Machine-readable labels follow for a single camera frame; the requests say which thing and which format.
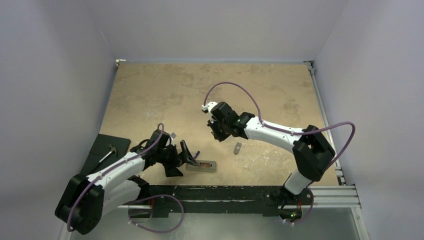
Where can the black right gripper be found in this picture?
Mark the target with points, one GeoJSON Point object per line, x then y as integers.
{"type": "Point", "coordinates": [216, 126]}

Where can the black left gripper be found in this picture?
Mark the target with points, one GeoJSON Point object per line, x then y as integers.
{"type": "Point", "coordinates": [172, 170]}

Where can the blue purple AAA battery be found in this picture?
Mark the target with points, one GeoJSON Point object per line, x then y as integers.
{"type": "Point", "coordinates": [196, 155]}

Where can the grey battery compartment cover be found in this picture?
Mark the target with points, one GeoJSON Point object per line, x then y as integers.
{"type": "Point", "coordinates": [237, 148]}

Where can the white universal AC remote control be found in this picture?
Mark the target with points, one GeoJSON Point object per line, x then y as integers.
{"type": "Point", "coordinates": [203, 166]}

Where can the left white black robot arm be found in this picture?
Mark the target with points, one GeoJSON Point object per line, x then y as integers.
{"type": "Point", "coordinates": [87, 198]}

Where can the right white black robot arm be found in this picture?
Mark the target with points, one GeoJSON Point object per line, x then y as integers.
{"type": "Point", "coordinates": [311, 150]}

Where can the metal hammer tool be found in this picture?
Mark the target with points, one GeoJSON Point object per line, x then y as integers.
{"type": "Point", "coordinates": [112, 150]}

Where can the black mat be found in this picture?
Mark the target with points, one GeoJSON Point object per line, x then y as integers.
{"type": "Point", "coordinates": [100, 148]}

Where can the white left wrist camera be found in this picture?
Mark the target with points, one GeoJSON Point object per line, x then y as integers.
{"type": "Point", "coordinates": [173, 135]}

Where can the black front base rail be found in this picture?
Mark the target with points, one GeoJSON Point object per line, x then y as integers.
{"type": "Point", "coordinates": [268, 201]}

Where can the aluminium frame rail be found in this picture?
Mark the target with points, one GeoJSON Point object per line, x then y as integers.
{"type": "Point", "coordinates": [356, 210]}

